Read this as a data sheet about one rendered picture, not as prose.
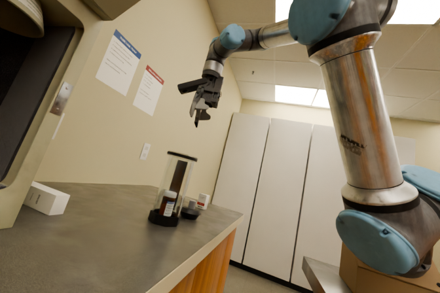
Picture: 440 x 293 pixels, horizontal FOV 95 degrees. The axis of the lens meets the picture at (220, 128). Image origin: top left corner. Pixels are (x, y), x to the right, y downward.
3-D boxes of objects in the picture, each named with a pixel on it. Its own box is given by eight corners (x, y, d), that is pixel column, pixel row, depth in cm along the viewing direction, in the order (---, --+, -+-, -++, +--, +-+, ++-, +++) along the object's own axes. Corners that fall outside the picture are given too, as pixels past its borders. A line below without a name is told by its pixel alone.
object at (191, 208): (179, 212, 85) (184, 196, 86) (200, 218, 84) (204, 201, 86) (175, 216, 76) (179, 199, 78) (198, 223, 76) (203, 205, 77)
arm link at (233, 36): (251, 21, 69) (236, 37, 79) (222, 21, 64) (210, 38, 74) (256, 43, 69) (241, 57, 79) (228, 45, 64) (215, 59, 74)
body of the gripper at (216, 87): (215, 103, 71) (224, 73, 74) (192, 98, 72) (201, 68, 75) (216, 110, 79) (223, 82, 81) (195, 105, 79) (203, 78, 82)
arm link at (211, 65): (203, 58, 76) (205, 69, 83) (200, 68, 75) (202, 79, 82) (223, 62, 75) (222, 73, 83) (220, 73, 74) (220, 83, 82)
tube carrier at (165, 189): (154, 210, 72) (171, 152, 77) (183, 218, 71) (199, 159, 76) (143, 216, 61) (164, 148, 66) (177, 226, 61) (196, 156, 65)
